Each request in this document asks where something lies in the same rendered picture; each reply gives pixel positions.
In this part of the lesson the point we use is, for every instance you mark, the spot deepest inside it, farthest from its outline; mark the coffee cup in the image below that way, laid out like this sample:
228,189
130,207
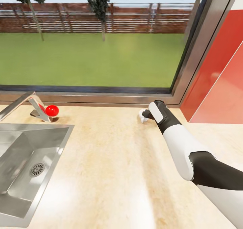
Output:
141,116

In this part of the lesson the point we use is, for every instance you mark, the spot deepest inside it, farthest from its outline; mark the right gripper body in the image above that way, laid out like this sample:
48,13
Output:
148,114

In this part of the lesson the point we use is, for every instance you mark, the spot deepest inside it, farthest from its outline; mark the countertop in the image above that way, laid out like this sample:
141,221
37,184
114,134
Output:
233,133
117,173

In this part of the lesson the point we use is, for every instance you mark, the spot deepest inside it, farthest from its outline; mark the fixed window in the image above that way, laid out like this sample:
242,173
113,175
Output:
105,53

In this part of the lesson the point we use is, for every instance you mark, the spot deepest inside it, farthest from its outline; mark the drop in sink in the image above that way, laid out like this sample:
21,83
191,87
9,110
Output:
23,149

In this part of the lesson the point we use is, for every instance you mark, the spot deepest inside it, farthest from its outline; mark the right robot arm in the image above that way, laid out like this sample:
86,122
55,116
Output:
219,182

